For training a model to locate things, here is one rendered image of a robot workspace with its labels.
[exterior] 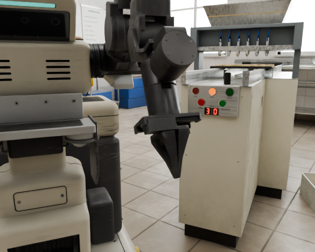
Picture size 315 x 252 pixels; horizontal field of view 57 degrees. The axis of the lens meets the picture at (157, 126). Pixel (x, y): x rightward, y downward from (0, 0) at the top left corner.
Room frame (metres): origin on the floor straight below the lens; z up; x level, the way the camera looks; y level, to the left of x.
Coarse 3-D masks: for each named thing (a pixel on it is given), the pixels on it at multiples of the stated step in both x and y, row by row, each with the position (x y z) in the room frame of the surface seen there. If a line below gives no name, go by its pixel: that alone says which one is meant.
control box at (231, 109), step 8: (192, 88) 1.38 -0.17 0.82; (200, 88) 1.37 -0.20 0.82; (208, 88) 1.35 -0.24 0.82; (216, 88) 1.33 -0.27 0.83; (224, 88) 1.32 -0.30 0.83; (232, 88) 1.30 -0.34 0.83; (192, 96) 1.38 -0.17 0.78; (200, 96) 1.36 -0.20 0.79; (208, 96) 1.35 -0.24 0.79; (216, 96) 1.33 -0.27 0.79; (224, 96) 1.32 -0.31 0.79; (232, 96) 1.30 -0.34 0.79; (192, 104) 1.38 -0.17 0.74; (208, 104) 1.35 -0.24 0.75; (216, 104) 1.33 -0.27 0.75; (232, 104) 1.30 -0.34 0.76; (200, 112) 1.36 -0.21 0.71; (224, 112) 1.32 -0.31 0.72; (232, 112) 1.30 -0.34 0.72
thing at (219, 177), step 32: (256, 96) 1.49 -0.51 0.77; (192, 128) 1.41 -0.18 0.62; (224, 128) 1.34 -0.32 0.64; (256, 128) 1.60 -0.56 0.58; (192, 160) 1.41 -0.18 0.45; (224, 160) 1.34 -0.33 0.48; (256, 160) 1.74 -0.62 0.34; (192, 192) 1.41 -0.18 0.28; (224, 192) 1.34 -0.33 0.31; (192, 224) 1.41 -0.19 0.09; (224, 224) 1.33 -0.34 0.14
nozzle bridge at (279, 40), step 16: (192, 32) 2.14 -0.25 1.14; (208, 32) 2.18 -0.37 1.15; (224, 32) 2.13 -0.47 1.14; (240, 32) 2.08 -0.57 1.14; (256, 32) 2.04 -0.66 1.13; (272, 32) 2.00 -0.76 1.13; (288, 32) 1.96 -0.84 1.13; (208, 48) 2.12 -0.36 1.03; (224, 48) 2.08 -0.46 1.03; (240, 48) 2.03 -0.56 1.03; (256, 48) 1.99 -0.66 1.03; (272, 48) 1.95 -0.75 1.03; (288, 48) 1.91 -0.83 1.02
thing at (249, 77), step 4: (244, 72) 1.28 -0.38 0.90; (248, 72) 1.27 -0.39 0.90; (252, 72) 1.36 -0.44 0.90; (256, 72) 1.51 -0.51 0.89; (260, 72) 1.70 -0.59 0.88; (264, 72) 1.92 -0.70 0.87; (268, 72) 2.22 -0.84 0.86; (244, 76) 1.28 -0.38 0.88; (248, 76) 1.28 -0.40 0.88; (252, 76) 1.38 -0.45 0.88; (256, 76) 1.53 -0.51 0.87; (260, 76) 1.71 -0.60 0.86; (264, 76) 1.94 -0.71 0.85; (244, 80) 1.28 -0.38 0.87; (248, 80) 1.28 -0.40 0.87; (252, 80) 1.39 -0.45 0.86; (256, 80) 1.54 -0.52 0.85; (244, 84) 1.28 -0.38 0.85; (248, 84) 1.28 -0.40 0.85
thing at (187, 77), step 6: (186, 72) 1.41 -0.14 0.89; (192, 72) 1.49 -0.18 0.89; (198, 72) 1.59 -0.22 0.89; (204, 72) 1.69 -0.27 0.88; (210, 72) 1.81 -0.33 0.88; (216, 72) 1.95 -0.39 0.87; (222, 72) 2.11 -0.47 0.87; (234, 72) 2.54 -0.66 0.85; (180, 78) 1.41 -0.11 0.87; (186, 78) 1.41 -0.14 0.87; (192, 78) 1.49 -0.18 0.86; (198, 78) 1.59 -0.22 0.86; (204, 78) 1.69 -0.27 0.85; (210, 78) 1.82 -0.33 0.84
